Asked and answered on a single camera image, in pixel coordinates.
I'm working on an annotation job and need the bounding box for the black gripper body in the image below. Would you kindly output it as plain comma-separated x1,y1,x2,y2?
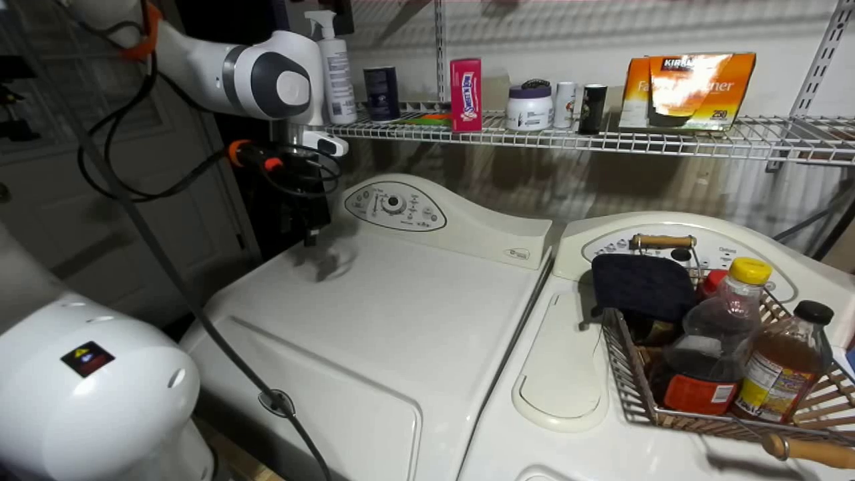
279,149,336,242

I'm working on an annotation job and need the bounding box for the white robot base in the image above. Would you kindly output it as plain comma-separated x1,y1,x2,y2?
0,223,216,481

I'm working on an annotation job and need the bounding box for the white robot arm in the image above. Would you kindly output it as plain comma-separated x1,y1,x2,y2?
58,0,351,159

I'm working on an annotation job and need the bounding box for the cream washing machine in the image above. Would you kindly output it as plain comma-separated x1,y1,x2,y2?
183,174,551,481

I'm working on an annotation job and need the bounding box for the cream dryer machine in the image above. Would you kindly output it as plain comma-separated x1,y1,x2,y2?
463,211,855,481

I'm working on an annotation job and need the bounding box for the washer oval control panel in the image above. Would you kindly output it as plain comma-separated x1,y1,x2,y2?
346,182,447,231

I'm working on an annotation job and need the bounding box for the white spray bottle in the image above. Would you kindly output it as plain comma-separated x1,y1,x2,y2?
305,10,358,126

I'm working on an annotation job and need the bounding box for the dark blue box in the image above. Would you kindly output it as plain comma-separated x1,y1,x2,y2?
363,66,399,119

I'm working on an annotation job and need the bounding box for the pink box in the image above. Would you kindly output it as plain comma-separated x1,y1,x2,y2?
450,58,484,132

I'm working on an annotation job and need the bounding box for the white cream jar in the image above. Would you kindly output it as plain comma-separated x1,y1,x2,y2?
504,80,553,131

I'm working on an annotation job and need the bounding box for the small white bottle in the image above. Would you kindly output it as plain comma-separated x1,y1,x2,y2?
553,80,578,128

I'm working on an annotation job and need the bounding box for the black small container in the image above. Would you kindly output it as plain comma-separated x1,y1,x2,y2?
579,82,606,132

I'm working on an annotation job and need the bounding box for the black cloth pad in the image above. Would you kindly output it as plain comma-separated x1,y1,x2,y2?
590,254,698,324

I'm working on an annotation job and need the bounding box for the orange cardboard box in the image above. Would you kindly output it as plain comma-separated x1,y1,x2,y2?
618,52,756,131

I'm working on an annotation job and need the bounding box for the dark jar orange label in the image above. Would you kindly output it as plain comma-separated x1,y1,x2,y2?
661,350,740,414

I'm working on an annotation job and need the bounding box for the red cap bottle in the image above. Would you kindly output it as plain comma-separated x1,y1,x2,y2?
701,270,728,297

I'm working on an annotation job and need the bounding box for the yellow cap sauce bottle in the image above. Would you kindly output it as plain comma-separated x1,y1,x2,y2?
675,255,772,361

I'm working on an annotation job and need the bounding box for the black cap vinegar bottle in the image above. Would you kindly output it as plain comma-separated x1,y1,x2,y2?
736,298,833,422

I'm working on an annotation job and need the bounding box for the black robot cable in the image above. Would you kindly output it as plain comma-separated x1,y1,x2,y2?
52,0,346,481

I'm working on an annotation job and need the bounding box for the white wire shelf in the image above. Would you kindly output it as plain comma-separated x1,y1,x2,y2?
340,0,855,165

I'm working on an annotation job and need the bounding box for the wire basket with wooden handles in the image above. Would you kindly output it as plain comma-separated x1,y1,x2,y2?
594,238,852,468

